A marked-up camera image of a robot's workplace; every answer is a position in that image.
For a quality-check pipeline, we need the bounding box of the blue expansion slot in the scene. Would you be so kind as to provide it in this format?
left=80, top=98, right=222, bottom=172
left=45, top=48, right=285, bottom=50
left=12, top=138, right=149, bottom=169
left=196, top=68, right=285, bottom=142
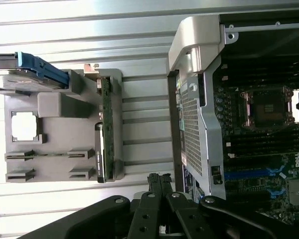
left=223, top=167, right=271, bottom=182

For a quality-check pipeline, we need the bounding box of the open grey PC case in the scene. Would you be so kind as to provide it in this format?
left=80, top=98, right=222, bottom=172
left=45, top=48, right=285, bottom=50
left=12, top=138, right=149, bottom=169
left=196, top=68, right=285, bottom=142
left=167, top=13, right=299, bottom=226

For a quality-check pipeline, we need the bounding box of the green motherboard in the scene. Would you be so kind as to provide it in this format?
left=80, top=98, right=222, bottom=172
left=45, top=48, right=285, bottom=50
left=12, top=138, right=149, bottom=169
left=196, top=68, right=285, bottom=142
left=213, top=61, right=299, bottom=226

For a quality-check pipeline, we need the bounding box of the grey plastic parts rack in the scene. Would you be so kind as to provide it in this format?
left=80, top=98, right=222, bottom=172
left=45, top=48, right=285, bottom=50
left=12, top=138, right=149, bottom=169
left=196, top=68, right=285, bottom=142
left=0, top=63, right=123, bottom=184

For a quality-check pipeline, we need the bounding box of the CPU socket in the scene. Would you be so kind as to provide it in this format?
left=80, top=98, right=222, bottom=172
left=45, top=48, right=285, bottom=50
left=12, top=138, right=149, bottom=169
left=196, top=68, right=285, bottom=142
left=235, top=86, right=295, bottom=129

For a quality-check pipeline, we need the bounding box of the silver CPU chip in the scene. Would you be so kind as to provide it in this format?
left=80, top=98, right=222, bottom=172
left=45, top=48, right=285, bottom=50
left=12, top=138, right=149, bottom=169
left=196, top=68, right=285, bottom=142
left=11, top=112, right=38, bottom=142

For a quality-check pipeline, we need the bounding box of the hard disk in blue caddy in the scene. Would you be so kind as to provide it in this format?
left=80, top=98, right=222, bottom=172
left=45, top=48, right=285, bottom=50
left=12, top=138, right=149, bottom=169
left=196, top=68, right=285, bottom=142
left=0, top=51, right=71, bottom=91

